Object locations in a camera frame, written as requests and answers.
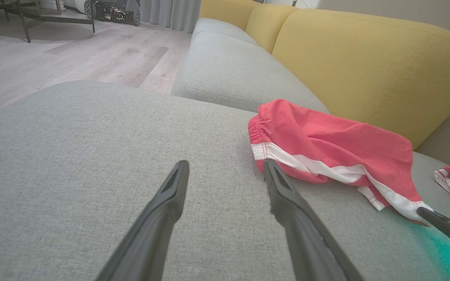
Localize white cylindrical object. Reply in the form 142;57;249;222
39;0;89;13

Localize grey and yellow sofa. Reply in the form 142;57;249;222
0;80;450;281

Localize dark metal table frame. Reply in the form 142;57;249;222
0;0;96;44

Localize red shorts with white stripe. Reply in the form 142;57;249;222
248;98;435;227

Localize yellow sofa back cushion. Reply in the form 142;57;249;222
198;0;261;31
271;9;450;149
245;4;300;54

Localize grey pleated curtain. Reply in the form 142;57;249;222
138;0;202;34

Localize grey sofa seat cushion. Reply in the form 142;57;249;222
171;31;330;114
191;18;257;46

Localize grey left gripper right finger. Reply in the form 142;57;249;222
263;159;364;281

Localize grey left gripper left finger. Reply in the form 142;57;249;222
95;160;191;281

